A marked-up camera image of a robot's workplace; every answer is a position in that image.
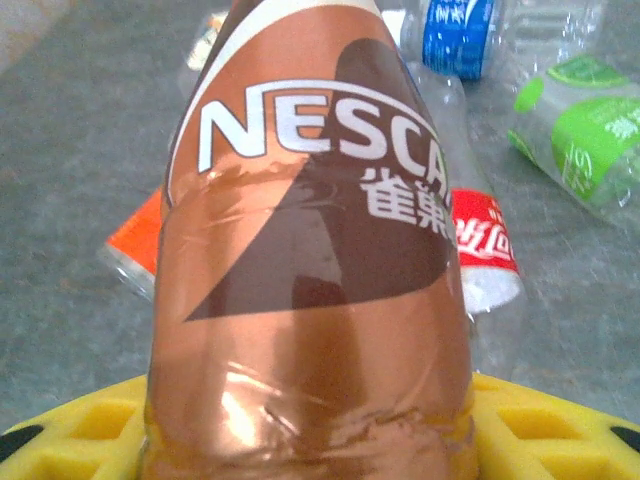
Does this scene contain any green label clear bottle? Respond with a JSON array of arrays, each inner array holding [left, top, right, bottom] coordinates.
[[507, 52, 640, 231]]

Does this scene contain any wide blue label bottle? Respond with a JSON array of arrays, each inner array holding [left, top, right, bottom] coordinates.
[[397, 0, 609, 84]]

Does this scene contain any orange label bottle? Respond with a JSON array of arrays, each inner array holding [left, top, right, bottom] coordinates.
[[97, 187, 169, 304]]

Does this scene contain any brown coffee bottle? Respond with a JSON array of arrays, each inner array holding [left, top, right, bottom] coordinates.
[[139, 0, 481, 480]]

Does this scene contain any red label cola bottle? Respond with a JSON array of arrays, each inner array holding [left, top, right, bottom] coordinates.
[[407, 62, 531, 381]]

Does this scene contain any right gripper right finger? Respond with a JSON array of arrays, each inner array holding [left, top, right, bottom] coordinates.
[[469, 372, 640, 480]]

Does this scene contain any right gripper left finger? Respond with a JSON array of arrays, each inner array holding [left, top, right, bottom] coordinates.
[[0, 374, 151, 480]]

